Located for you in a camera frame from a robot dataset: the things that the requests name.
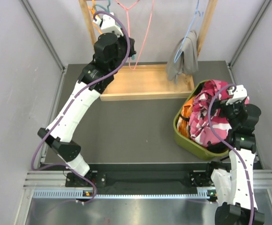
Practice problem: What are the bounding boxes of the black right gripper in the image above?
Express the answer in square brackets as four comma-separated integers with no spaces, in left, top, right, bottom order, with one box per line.
[207,97,244,128]

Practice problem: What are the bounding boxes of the teal plastic hanger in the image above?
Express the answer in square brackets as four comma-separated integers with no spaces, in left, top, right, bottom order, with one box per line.
[92,0,136,62]

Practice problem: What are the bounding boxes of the pink wire hanger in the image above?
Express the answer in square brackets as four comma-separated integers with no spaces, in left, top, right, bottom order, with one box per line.
[115,0,155,71]

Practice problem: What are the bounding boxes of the pink camouflage trousers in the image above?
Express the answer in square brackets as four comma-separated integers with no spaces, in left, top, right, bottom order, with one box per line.
[188,79,250,148]

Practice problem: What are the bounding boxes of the yellow plastic hanger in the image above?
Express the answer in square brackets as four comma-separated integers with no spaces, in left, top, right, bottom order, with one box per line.
[88,0,103,35]

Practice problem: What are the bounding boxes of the blue wire hanger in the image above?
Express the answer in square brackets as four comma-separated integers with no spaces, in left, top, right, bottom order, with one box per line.
[174,0,204,63]

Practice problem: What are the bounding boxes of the orange patterned trousers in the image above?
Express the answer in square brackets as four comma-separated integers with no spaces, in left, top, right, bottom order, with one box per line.
[176,96,196,139]

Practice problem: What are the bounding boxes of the grey trousers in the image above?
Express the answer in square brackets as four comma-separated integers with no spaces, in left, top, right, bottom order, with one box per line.
[166,30,198,83]

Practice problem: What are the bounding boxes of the black trousers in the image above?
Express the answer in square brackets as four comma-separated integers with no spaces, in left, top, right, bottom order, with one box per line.
[206,141,228,154]

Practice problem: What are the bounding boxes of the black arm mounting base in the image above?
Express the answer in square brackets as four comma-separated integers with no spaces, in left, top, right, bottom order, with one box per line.
[64,162,241,189]

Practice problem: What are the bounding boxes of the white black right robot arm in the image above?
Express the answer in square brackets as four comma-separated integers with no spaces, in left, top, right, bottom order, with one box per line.
[204,97,265,225]

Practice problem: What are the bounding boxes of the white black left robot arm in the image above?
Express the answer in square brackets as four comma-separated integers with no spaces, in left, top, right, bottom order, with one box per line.
[38,33,136,186]

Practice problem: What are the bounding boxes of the wooden clothes rack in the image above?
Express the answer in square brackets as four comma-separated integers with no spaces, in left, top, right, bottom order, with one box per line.
[79,0,218,101]

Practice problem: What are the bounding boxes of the olive green plastic basket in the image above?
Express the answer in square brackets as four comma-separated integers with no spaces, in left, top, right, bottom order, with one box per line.
[173,79,251,161]

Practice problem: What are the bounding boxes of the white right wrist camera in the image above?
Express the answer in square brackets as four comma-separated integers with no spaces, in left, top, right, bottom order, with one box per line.
[221,85,248,105]

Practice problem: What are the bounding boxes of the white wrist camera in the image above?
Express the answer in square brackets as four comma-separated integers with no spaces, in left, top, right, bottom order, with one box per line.
[99,15,124,38]
[221,85,248,105]

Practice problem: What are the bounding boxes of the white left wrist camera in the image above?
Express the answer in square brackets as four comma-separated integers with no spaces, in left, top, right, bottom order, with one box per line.
[99,15,124,38]

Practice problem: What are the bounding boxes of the slotted grey cable duct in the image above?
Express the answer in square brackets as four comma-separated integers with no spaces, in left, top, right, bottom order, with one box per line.
[32,187,215,199]

